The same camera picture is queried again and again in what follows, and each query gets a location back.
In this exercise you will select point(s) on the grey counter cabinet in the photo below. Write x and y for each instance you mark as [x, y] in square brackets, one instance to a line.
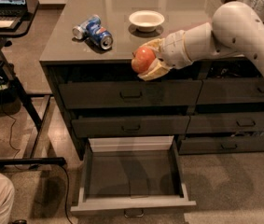
[67, 60]

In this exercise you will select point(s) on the silver blue soda can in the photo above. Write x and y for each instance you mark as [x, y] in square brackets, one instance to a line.
[80, 31]

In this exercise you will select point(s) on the bottom right drawer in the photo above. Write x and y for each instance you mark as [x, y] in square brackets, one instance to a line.
[211, 145]

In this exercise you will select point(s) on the middle right drawer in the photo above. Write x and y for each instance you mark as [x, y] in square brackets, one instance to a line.
[227, 123]

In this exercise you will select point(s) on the top left drawer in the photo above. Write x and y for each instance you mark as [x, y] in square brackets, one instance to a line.
[78, 95]

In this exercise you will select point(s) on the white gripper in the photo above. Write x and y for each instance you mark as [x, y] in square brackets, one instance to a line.
[173, 50]

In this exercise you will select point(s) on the white paper bowl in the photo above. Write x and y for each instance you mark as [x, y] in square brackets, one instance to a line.
[146, 20]

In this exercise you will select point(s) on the red apple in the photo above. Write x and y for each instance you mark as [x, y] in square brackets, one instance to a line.
[143, 57]

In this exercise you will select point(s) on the middle left drawer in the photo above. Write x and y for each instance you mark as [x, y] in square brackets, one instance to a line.
[130, 126]

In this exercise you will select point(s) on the open bottom left drawer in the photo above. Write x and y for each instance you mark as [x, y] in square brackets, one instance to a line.
[131, 183]

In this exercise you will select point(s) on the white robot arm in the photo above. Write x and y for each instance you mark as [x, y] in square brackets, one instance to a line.
[235, 29]

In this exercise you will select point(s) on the yellow sticky note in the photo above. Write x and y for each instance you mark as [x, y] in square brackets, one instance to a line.
[5, 24]

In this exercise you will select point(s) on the top right drawer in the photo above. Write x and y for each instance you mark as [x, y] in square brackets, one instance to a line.
[218, 90]

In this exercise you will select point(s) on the blue pepsi can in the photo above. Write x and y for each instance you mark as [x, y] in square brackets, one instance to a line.
[100, 36]

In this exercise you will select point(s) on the black laptop stand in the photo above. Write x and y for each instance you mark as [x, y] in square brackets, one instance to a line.
[22, 29]

